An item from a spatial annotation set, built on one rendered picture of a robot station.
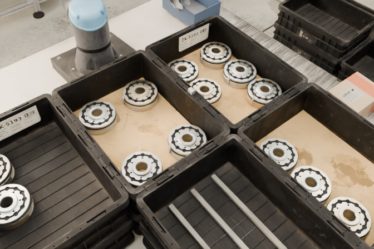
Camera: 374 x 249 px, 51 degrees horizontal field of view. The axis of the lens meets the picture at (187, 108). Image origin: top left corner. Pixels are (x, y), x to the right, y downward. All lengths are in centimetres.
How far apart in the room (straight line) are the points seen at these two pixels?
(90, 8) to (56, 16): 174
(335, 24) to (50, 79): 144
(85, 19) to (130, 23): 44
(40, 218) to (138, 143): 30
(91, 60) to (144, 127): 36
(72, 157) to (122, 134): 14
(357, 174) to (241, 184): 31
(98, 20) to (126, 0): 184
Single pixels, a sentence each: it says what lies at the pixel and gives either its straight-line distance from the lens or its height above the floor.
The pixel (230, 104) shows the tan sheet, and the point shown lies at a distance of 117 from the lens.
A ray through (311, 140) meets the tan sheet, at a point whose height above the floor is 83.
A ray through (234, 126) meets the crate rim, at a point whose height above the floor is 93.
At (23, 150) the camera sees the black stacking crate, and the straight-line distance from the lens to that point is 112.
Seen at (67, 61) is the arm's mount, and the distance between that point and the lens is 146.
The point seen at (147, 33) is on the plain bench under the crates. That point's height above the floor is 70.
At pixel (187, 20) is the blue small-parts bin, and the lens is 162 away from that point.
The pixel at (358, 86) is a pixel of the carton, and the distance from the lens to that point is 143.
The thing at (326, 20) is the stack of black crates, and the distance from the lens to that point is 222.
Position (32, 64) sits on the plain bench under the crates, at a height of 70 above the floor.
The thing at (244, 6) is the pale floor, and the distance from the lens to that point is 309.
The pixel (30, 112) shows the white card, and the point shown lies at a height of 90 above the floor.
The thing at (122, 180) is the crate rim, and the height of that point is 93.
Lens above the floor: 169
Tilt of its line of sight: 48 degrees down
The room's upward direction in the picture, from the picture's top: 3 degrees clockwise
